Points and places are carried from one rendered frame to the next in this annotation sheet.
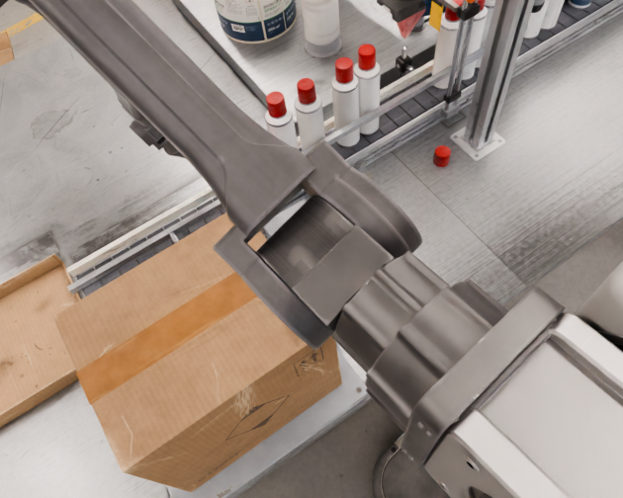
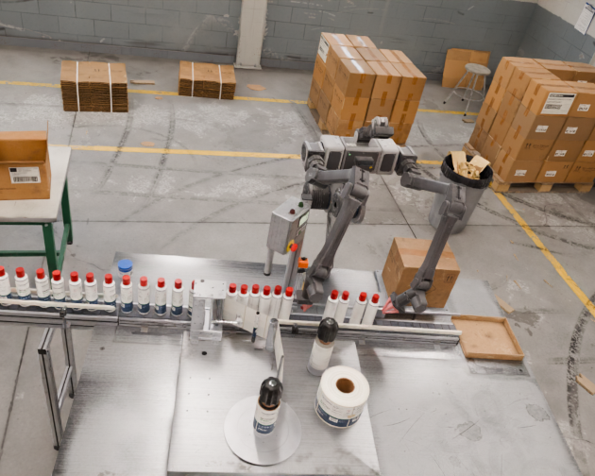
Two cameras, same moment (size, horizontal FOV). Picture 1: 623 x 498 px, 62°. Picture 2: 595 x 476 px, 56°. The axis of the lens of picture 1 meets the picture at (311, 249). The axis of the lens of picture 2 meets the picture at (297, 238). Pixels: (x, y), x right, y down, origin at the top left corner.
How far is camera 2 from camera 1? 293 cm
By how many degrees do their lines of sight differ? 82
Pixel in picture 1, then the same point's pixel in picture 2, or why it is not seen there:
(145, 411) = not seen: hidden behind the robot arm
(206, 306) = (421, 253)
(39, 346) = (475, 334)
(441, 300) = (409, 161)
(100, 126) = (442, 411)
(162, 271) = not seen: hidden behind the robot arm
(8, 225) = (490, 386)
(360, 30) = (294, 365)
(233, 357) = (417, 243)
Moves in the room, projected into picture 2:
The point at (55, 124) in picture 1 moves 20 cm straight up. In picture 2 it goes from (467, 428) to (484, 400)
